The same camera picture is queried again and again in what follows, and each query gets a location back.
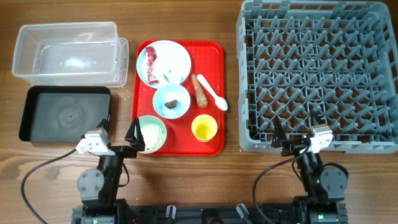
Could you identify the large light blue plate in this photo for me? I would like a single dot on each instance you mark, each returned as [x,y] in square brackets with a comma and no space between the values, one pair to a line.
[168,49]

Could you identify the yellow plastic cup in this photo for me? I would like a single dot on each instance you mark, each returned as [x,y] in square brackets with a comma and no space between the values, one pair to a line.
[204,127]

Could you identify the white rice pile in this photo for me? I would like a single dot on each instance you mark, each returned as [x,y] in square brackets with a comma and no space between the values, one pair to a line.
[154,137]

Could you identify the grey dishwasher rack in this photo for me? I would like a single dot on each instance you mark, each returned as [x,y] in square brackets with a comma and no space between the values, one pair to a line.
[337,59]

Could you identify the brown food scrap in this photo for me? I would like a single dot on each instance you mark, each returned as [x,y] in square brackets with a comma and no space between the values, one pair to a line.
[171,104]

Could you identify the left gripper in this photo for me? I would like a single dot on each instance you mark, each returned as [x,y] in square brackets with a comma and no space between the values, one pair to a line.
[135,142]

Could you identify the brown carrot stick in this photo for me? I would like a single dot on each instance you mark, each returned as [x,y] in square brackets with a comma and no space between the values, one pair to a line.
[200,96]

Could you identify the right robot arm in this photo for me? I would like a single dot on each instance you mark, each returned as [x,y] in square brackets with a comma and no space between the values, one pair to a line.
[325,184]

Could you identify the clear plastic waste bin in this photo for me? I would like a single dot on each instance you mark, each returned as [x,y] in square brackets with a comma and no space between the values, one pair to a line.
[71,54]

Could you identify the red serving tray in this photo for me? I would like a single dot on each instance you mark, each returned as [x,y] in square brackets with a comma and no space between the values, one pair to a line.
[207,59]

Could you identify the light green bowl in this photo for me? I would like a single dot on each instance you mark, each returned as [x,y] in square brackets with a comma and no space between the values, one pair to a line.
[148,119]

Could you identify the black rectangular tray bin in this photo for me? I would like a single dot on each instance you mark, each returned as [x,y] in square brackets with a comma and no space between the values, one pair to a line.
[62,114]

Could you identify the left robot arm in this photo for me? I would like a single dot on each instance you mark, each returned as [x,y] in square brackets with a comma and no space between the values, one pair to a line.
[99,186]

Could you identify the red snack wrapper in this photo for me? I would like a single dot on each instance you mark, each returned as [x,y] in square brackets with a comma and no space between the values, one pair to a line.
[151,57]

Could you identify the white plastic spoon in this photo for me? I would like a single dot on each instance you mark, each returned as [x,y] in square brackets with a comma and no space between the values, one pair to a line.
[220,102]

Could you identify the small light blue bowl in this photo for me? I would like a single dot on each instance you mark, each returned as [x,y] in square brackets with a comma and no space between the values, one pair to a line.
[168,93]

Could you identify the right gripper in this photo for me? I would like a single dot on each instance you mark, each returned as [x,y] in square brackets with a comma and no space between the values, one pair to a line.
[280,140]

